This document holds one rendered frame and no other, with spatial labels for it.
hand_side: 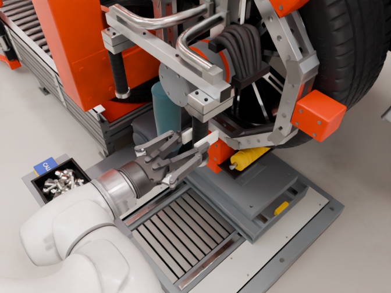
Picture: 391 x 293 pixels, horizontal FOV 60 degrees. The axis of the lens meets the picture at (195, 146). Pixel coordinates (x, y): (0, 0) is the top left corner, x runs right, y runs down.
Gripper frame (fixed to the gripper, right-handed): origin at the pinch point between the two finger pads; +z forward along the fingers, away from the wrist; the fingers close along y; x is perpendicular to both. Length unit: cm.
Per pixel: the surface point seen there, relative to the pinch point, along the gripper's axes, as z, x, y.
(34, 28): 21, -56, -183
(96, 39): 7, -4, -60
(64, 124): 1, -83, -118
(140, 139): 10, -47, -48
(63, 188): -27.6, -25.5, -29.0
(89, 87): 0, -21, -59
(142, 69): 23, -24, -60
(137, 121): 13, -43, -54
